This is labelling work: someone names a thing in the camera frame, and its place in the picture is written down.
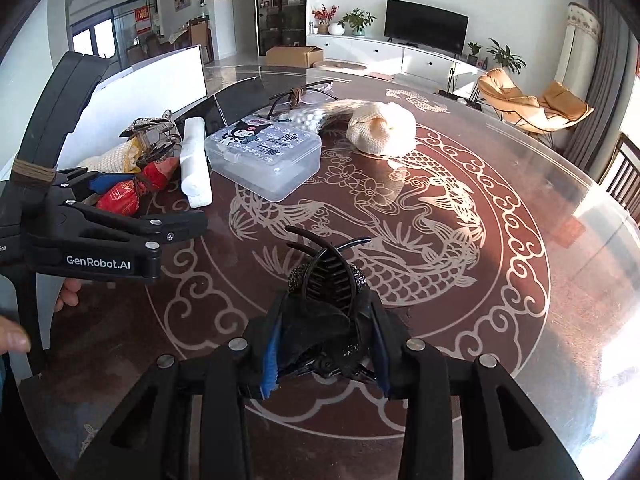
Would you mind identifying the dark glass display cabinet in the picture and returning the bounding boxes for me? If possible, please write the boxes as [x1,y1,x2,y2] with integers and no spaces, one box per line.
[255,0,309,59]

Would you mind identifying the clear eyeglasses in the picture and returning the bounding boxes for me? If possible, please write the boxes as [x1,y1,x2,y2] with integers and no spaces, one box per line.
[269,81,337,111]

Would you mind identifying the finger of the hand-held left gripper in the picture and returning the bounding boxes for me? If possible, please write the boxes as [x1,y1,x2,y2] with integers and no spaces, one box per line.
[50,166,135,202]
[54,200,209,251]

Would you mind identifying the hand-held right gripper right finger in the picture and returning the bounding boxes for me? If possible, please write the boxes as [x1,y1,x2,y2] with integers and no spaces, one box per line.
[369,302,586,480]

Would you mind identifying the orange lounge chair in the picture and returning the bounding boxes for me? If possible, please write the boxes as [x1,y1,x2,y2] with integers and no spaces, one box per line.
[476,67,595,137]

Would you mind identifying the cotton swab pack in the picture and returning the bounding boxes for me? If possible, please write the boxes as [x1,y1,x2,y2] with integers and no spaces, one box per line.
[279,99,362,134]

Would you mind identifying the white rolled towel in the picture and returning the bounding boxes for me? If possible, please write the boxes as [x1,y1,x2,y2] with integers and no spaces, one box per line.
[181,117,214,209]

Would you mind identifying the red foil packet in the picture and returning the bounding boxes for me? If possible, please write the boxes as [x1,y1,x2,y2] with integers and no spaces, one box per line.
[96,156,180,217]

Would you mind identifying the cream mesh pouch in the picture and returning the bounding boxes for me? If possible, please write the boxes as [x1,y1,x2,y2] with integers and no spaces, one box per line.
[77,140,139,174]

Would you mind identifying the wooden dining chair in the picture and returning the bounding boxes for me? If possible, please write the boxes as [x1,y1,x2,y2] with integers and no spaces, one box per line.
[599,132,640,222]

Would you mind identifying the black hair claw clip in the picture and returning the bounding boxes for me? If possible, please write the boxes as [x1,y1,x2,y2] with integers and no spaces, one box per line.
[260,225,396,381]

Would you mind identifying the cardboard box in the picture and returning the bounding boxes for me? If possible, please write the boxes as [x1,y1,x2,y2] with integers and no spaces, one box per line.
[265,45,325,68]

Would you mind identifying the large leafy potted plant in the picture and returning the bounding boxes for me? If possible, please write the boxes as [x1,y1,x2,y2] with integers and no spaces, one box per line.
[487,38,527,74]

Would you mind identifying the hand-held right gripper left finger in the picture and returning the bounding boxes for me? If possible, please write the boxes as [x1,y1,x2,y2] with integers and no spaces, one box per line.
[75,304,285,480]

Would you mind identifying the clear plastic box cartoon label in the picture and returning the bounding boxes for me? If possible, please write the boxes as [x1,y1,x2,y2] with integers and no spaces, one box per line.
[203,114,322,204]

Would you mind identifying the glass sliding door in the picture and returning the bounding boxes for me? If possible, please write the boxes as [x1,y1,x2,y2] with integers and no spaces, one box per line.
[69,5,127,69]

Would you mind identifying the red flower plant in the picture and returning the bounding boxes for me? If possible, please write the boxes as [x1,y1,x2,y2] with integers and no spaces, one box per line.
[311,4,339,36]

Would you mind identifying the white panel board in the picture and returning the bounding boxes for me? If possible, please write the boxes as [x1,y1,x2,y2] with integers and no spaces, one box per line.
[65,44,209,172]

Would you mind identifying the white TV cabinet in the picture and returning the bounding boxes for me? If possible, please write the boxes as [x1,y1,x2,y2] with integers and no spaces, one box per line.
[307,34,489,92]

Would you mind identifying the green potted plant white vase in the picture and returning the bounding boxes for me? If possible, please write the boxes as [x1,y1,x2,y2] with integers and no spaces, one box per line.
[338,8,377,37]

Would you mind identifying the grey curtain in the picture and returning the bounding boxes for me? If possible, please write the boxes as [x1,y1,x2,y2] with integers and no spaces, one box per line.
[564,0,632,172]

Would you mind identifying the cream knit pouch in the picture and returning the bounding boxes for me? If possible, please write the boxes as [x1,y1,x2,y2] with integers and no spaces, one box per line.
[346,102,417,156]

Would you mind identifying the rhinestone bow hair clip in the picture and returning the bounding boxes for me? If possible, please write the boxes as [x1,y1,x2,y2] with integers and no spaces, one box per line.
[119,116,180,162]

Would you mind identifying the person's left hand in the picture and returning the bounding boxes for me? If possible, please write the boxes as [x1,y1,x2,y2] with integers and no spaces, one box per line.
[0,279,82,355]

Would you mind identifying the black television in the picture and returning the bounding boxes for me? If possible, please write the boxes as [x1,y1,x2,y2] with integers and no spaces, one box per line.
[384,0,470,57]

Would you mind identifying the cream standing air conditioner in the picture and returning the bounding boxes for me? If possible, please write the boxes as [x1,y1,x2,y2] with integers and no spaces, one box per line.
[554,2,602,147]

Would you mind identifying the red door poster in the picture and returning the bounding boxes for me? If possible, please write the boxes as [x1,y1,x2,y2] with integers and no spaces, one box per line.
[135,4,157,36]

